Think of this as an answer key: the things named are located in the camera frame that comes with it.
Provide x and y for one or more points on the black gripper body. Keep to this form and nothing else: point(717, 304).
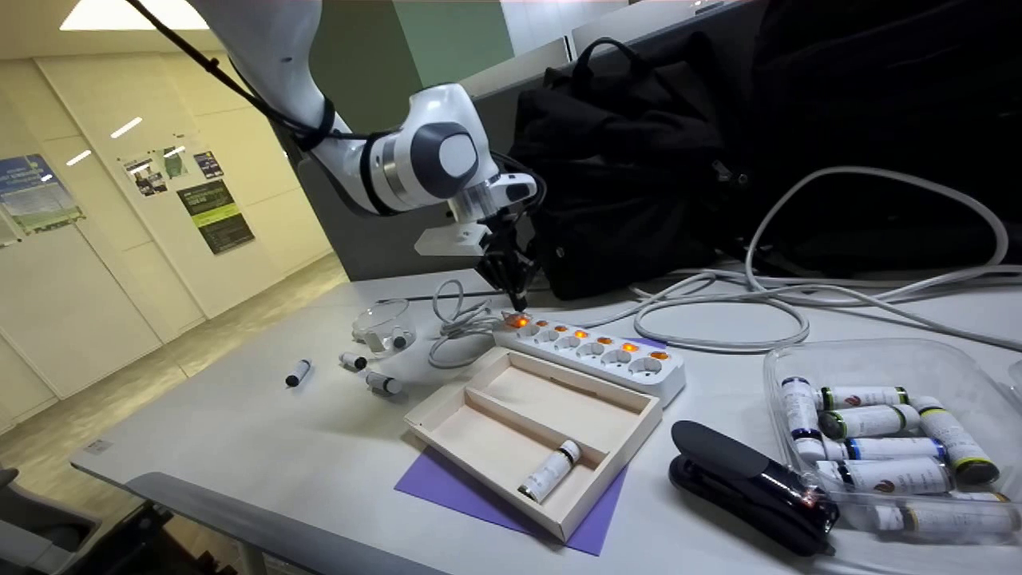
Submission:
point(500, 241)

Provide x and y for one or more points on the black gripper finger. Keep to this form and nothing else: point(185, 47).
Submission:
point(524, 274)
point(512, 284)

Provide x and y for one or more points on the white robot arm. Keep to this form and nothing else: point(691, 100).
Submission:
point(435, 157)

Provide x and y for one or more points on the white marker on table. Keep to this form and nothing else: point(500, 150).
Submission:
point(297, 372)
point(392, 378)
point(396, 339)

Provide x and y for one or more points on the black backpack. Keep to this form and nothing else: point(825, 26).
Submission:
point(809, 136)

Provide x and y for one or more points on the wooden tray with compartments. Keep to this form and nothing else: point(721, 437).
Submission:
point(516, 411)

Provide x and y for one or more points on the white marker black cap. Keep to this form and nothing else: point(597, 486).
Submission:
point(351, 361)

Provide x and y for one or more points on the white marker in tray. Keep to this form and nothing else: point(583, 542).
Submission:
point(536, 486)

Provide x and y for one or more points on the purple paper sheet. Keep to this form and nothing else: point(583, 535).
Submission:
point(441, 483)

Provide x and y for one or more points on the black stapler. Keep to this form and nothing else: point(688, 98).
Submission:
point(751, 486)

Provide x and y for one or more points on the clear plastic marker container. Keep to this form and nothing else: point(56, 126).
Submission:
point(923, 369)

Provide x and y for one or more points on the white extension cord power strip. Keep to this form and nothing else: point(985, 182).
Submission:
point(617, 358)

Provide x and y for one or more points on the green wall poster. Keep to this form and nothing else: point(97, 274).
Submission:
point(215, 216)

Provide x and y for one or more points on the blue wall poster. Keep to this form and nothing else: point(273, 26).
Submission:
point(34, 197)

